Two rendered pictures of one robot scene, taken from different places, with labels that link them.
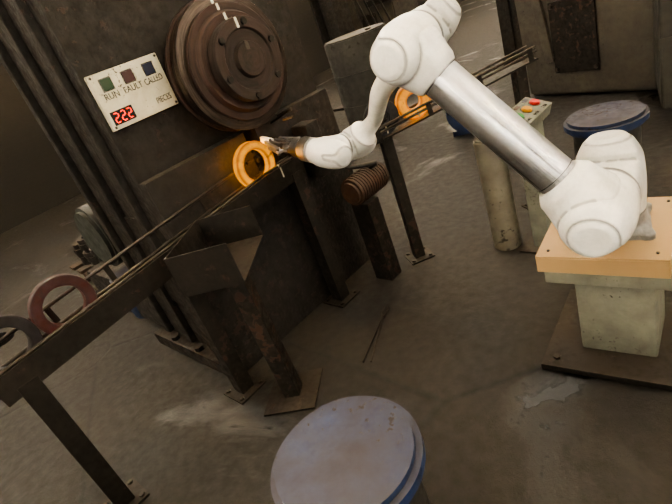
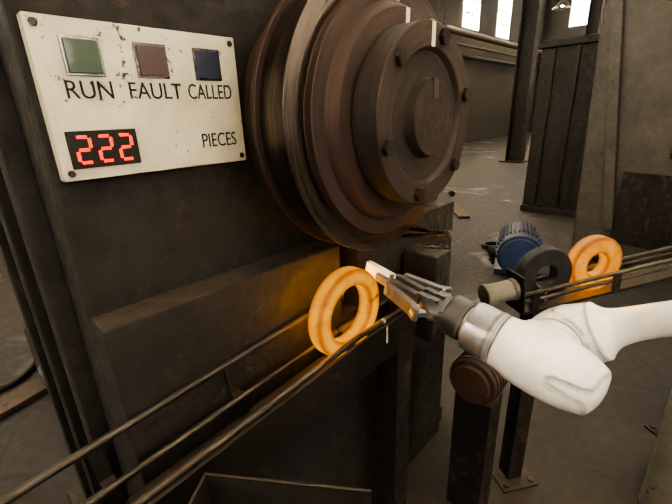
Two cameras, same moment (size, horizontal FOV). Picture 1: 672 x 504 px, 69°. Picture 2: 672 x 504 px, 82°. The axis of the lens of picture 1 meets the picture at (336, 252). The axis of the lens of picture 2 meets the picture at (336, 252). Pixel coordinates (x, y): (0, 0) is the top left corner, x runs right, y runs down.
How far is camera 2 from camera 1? 1.25 m
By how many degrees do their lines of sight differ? 9
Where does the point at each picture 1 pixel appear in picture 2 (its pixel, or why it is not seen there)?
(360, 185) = (495, 379)
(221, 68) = (381, 115)
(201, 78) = (324, 123)
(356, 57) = not seen: hidden behind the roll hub
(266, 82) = (432, 173)
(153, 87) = (204, 109)
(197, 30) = (350, 17)
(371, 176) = not seen: hidden behind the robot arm
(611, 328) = not seen: outside the picture
